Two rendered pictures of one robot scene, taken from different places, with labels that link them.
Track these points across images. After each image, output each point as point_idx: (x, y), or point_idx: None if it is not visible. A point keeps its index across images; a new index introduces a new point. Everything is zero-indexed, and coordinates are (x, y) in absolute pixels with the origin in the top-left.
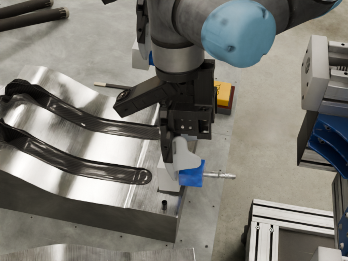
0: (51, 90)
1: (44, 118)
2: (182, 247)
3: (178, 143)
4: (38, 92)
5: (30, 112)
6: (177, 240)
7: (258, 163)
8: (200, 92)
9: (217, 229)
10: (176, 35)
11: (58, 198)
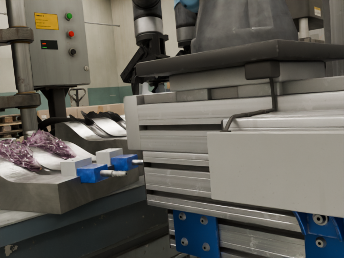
0: (123, 118)
1: (108, 122)
2: (142, 177)
3: (143, 86)
4: (116, 117)
5: (103, 119)
6: (143, 175)
7: None
8: (154, 48)
9: None
10: (138, 10)
11: (86, 143)
